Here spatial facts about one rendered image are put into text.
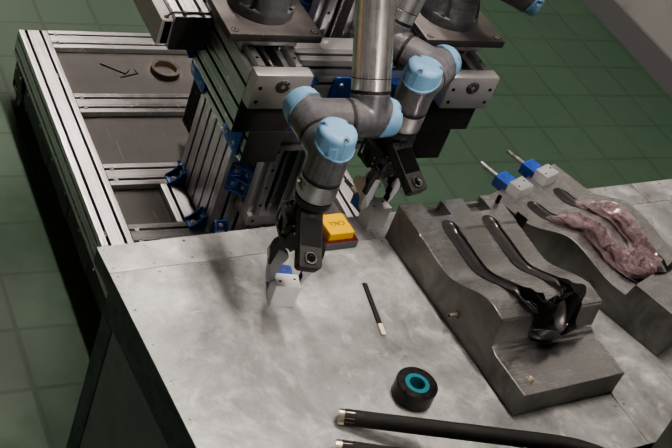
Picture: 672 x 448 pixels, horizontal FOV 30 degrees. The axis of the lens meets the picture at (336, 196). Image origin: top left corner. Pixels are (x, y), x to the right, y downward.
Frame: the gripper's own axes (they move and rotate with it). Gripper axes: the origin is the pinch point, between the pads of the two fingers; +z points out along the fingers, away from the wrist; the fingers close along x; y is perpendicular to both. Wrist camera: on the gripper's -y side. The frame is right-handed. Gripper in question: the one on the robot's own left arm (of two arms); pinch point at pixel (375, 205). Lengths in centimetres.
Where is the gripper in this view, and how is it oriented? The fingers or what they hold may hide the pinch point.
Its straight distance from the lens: 262.7
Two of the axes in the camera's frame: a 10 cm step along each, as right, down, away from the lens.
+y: -5.4, -6.5, 5.4
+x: -7.9, 1.6, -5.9
